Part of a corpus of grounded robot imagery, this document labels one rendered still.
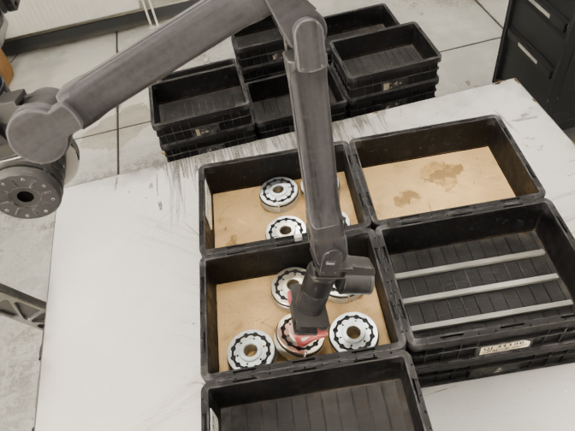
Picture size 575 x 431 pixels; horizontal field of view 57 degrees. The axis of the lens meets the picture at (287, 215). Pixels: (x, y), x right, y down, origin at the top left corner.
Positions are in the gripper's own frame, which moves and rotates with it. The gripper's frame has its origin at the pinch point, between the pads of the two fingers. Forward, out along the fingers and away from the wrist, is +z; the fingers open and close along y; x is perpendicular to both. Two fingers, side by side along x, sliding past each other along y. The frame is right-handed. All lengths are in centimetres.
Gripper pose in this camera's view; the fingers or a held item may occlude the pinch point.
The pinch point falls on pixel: (299, 330)
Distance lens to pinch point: 111.4
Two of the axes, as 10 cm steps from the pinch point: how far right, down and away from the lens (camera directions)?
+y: -1.3, -7.0, 7.0
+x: -9.7, -0.5, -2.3
